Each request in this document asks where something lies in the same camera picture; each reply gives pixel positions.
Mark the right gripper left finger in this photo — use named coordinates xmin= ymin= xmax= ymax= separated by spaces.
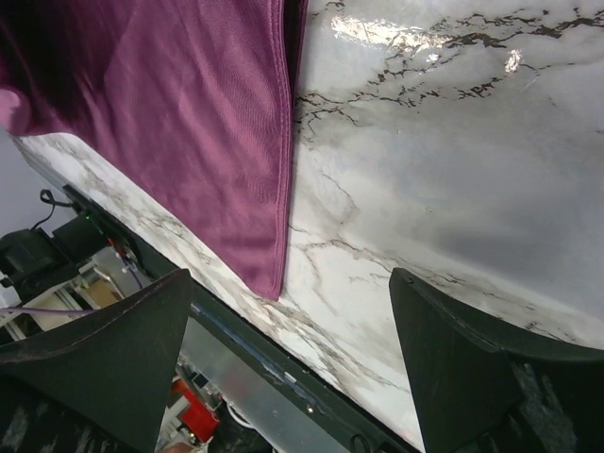
xmin=1 ymin=270 xmax=193 ymax=452

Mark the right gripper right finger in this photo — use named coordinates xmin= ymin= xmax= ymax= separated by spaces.
xmin=389 ymin=268 xmax=603 ymax=452

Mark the purple cloth napkin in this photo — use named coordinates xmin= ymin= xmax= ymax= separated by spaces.
xmin=1 ymin=0 xmax=308 ymax=300

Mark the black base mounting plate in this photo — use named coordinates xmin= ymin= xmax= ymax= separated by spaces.
xmin=63 ymin=186 xmax=415 ymax=452

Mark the aluminium frame rail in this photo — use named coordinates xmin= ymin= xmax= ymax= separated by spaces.
xmin=181 ymin=319 xmax=345 ymax=453

